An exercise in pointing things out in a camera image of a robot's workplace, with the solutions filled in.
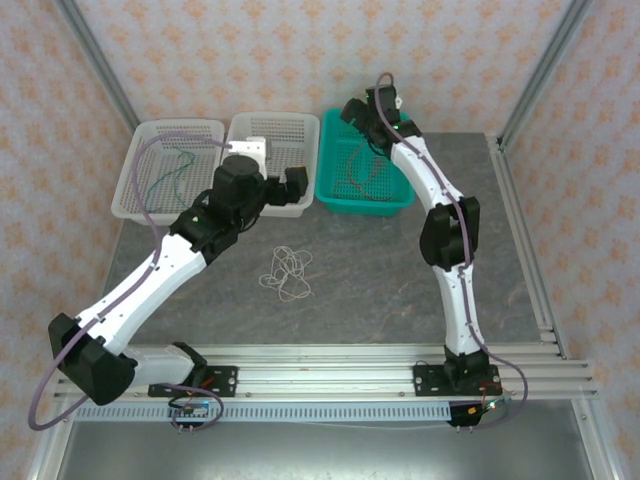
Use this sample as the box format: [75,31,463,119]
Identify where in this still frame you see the thin red cable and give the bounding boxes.
[333,142,401,202]

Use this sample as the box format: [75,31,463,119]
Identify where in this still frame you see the thin green cable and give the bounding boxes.
[146,148,197,215]

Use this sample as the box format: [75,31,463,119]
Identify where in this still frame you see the white perforated plastic basket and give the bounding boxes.
[110,118,226,226]
[225,111,322,220]

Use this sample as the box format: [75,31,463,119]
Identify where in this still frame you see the teal perforated plastic basket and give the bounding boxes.
[314,108,416,217]

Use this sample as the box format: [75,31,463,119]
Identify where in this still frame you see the grey metal sheet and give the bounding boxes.
[29,419,626,480]

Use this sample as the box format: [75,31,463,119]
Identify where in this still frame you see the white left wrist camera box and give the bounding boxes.
[228,136,271,164]

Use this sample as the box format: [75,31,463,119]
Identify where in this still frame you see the thin white cable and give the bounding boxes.
[257,244,316,304]

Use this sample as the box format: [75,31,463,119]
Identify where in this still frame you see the aluminium frame post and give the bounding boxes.
[53,0,142,132]
[571,399,629,480]
[25,422,76,480]
[497,0,597,149]

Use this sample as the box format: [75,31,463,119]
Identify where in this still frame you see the aluminium frame rail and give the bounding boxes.
[488,133,571,360]

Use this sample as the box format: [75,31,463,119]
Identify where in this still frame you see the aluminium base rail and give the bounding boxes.
[53,343,601,402]

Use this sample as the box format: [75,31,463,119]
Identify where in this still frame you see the white slotted cable duct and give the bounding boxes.
[74,403,454,425]

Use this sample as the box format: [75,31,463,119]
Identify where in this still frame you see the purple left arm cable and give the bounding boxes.
[28,133,234,432]

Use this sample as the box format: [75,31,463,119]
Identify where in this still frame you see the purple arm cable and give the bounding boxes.
[374,72,530,431]
[28,133,234,432]

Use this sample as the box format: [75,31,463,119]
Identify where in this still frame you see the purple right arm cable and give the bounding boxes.
[374,72,530,431]

